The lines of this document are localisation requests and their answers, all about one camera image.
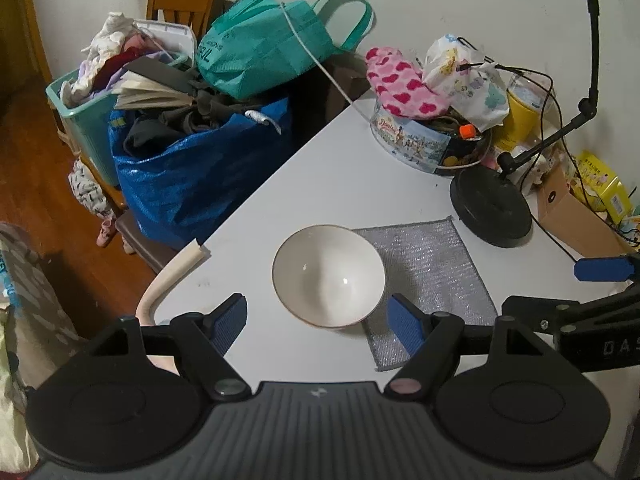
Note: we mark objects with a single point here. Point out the white printed plastic bag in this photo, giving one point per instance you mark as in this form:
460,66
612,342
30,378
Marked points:
470,80

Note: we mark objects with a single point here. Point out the brown cardboard box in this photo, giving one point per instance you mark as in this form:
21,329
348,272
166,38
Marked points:
565,210

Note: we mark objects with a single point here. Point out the white bowl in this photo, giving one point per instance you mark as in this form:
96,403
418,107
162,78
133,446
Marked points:
327,275

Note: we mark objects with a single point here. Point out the pink heart oven mitt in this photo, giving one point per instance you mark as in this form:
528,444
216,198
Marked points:
400,80

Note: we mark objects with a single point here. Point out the grey patterned cloth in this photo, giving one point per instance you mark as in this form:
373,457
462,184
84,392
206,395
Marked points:
85,190

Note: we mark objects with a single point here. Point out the yellow green packet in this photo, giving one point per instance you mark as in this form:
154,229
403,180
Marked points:
600,180

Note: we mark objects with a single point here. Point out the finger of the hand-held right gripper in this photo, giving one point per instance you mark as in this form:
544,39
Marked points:
530,310
600,269

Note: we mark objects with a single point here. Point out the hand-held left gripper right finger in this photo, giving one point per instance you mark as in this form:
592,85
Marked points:
405,325

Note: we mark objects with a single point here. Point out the blue woven bag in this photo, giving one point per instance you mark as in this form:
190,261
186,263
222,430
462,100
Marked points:
200,180

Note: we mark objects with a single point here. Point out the small white figurine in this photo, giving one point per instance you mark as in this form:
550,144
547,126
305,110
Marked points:
537,170

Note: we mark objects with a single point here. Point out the grey patterned blanket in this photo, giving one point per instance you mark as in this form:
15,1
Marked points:
30,280

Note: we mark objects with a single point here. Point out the orange bottle cap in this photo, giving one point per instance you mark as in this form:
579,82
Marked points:
468,131

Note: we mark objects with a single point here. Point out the wooden chair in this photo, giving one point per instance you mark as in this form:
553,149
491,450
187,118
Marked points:
175,7

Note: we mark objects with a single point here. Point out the round printed cookie tin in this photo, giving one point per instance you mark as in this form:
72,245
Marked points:
410,140

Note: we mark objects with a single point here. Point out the teal tote bag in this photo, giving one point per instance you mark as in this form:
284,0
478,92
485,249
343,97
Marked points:
260,45

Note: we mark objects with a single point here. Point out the brown stool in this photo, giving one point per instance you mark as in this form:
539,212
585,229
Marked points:
145,245

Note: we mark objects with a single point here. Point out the white clothes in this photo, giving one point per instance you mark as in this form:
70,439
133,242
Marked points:
107,35

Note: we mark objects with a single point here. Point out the black desk stand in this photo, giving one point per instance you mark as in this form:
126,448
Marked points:
487,205

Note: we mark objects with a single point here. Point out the dark clothes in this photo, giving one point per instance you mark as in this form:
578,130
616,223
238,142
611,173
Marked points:
200,105

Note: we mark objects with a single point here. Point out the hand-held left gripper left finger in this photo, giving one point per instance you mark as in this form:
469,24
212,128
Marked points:
230,322

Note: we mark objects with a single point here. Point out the teal plastic basket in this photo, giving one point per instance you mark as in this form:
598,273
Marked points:
85,120

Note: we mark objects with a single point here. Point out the beige foam edge guard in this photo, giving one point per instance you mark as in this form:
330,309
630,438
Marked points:
165,275

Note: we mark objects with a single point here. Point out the white plastic lid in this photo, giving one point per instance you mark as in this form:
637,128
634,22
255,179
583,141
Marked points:
170,35

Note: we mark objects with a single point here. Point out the grey mesh dishcloth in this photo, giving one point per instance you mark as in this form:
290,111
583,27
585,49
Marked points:
435,270

